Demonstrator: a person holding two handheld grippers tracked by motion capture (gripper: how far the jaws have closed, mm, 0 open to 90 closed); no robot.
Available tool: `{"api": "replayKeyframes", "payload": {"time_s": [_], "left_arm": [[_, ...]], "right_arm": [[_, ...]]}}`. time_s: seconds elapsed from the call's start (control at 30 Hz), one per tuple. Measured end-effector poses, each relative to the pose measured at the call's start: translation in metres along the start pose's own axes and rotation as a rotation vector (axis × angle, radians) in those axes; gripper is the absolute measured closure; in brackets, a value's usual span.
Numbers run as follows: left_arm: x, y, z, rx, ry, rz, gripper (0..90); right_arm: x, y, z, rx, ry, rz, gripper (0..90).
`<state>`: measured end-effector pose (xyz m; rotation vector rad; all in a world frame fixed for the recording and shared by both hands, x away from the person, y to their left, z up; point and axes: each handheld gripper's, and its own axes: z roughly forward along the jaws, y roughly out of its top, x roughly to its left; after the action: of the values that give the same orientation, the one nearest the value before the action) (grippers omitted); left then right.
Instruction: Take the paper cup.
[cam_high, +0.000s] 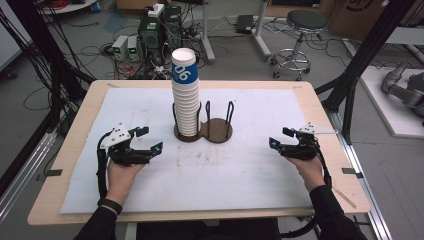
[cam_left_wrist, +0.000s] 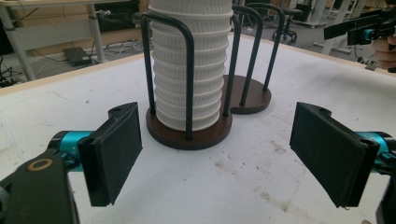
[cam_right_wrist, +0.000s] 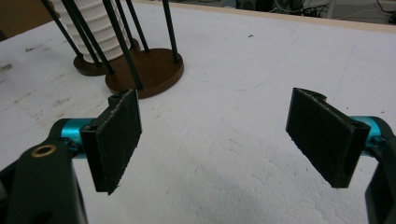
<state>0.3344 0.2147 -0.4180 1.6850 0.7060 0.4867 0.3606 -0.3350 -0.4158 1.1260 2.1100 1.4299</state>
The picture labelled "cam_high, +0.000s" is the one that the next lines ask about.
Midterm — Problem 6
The black power adapter box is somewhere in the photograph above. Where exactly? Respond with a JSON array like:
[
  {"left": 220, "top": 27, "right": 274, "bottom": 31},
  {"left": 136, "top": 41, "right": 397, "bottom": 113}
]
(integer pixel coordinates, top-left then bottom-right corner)
[{"left": 235, "top": 14, "right": 254, "bottom": 34}]

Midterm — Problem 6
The white desk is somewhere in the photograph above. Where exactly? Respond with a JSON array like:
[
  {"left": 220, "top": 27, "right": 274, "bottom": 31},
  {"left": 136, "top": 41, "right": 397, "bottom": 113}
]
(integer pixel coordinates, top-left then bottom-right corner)
[{"left": 386, "top": 26, "right": 424, "bottom": 64}]

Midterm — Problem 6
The black round stool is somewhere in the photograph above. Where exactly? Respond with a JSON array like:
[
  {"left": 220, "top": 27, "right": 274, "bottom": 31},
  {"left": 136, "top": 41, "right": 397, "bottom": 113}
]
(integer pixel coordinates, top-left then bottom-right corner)
[{"left": 270, "top": 9, "right": 330, "bottom": 82}]

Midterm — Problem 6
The black wristband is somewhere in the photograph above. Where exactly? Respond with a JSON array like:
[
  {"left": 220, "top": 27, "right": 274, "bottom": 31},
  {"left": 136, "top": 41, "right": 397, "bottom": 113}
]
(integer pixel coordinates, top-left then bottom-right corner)
[{"left": 97, "top": 198, "right": 124, "bottom": 215}]

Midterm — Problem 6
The left hand-held gripper cable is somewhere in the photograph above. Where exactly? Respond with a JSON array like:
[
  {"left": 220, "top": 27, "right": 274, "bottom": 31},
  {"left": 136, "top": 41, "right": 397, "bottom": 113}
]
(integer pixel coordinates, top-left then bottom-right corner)
[{"left": 95, "top": 131, "right": 113, "bottom": 199}]

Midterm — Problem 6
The person's left hand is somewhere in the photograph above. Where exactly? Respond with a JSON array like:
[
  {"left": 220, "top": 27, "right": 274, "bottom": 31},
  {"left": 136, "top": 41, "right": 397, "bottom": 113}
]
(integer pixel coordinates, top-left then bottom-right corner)
[{"left": 105, "top": 160, "right": 147, "bottom": 205}]

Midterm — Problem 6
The grey power supply unit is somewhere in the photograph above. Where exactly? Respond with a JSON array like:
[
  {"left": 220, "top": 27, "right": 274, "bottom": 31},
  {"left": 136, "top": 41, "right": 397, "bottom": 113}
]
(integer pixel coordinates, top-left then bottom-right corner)
[
  {"left": 111, "top": 34, "right": 129, "bottom": 61},
  {"left": 126, "top": 35, "right": 140, "bottom": 62}
]

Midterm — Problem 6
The black metal frame post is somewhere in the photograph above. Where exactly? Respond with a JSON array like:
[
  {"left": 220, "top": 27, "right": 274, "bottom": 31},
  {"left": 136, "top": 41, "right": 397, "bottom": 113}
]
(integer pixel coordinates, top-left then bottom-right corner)
[
  {"left": 314, "top": 0, "right": 413, "bottom": 145},
  {"left": 6, "top": 0, "right": 96, "bottom": 101}
]

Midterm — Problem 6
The white desk leg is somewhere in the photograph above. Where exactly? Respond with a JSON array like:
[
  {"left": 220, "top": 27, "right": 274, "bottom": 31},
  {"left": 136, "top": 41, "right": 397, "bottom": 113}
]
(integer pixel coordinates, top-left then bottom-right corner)
[
  {"left": 252, "top": 0, "right": 273, "bottom": 61},
  {"left": 199, "top": 0, "right": 217, "bottom": 65}
]

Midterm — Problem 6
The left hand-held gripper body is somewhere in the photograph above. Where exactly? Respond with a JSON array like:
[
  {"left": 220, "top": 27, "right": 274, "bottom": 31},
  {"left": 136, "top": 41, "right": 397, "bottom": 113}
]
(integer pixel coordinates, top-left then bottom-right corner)
[{"left": 98, "top": 123, "right": 152, "bottom": 167}]

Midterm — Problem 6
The black computer tower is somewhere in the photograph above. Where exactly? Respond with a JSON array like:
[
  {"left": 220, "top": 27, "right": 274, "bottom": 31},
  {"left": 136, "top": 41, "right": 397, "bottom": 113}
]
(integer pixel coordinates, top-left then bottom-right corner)
[
  {"left": 138, "top": 6, "right": 168, "bottom": 66},
  {"left": 163, "top": 4, "right": 184, "bottom": 51}
]

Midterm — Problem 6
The person's right hand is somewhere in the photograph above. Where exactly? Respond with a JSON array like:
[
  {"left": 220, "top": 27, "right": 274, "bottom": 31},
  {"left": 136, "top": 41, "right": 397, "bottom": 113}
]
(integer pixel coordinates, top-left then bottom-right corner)
[{"left": 286, "top": 155, "right": 326, "bottom": 193}]

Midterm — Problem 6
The white power strip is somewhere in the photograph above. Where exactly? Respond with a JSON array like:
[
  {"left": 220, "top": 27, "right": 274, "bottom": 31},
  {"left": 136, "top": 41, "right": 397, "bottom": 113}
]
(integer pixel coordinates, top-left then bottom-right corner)
[{"left": 147, "top": 3, "right": 166, "bottom": 18}]

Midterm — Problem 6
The dark wooden cup holder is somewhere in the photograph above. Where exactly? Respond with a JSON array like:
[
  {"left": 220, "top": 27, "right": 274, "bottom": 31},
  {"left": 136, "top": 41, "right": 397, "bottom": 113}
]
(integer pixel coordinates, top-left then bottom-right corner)
[{"left": 172, "top": 100, "right": 235, "bottom": 144}]

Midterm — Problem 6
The brown cardboard box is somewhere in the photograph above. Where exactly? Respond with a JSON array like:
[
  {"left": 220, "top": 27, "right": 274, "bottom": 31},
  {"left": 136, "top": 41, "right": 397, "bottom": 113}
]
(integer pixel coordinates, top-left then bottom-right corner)
[{"left": 328, "top": 0, "right": 389, "bottom": 41}]

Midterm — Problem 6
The blue ribbed paper cup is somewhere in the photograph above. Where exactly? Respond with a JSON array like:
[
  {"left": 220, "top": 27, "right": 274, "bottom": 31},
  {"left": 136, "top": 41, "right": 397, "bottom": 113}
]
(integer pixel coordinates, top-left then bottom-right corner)
[{"left": 170, "top": 47, "right": 200, "bottom": 88}]

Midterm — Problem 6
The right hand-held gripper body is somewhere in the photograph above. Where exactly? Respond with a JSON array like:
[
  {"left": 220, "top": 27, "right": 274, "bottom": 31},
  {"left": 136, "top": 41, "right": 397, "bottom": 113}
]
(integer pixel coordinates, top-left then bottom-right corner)
[{"left": 279, "top": 122, "right": 338, "bottom": 162}]

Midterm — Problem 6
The stack of paper cups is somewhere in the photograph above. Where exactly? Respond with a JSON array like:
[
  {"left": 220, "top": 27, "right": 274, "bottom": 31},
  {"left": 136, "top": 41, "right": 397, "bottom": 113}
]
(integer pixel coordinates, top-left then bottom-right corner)
[{"left": 171, "top": 81, "right": 203, "bottom": 138}]

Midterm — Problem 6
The white platform board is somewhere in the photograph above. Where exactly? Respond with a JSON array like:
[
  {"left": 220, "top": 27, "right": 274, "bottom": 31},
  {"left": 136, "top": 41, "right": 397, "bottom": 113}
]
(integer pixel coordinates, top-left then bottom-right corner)
[{"left": 359, "top": 65, "right": 424, "bottom": 139}]

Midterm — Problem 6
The right hand-held gripper cable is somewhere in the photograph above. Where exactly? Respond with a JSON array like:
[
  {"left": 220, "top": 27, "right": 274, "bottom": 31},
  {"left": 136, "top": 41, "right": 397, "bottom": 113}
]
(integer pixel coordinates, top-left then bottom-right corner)
[{"left": 280, "top": 139, "right": 334, "bottom": 239}]

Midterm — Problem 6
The aluminium rail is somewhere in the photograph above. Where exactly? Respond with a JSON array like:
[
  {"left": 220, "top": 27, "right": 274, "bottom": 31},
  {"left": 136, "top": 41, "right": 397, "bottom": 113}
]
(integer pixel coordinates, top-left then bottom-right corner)
[
  {"left": 328, "top": 109, "right": 393, "bottom": 240},
  {"left": 0, "top": 131, "right": 58, "bottom": 221}
]

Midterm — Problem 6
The hand-held gripper cable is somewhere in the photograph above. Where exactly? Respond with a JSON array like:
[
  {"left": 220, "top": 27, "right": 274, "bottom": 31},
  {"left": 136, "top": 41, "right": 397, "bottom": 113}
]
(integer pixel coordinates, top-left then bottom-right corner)
[
  {"left": 280, "top": 139, "right": 334, "bottom": 239},
  {"left": 95, "top": 131, "right": 113, "bottom": 199}
]

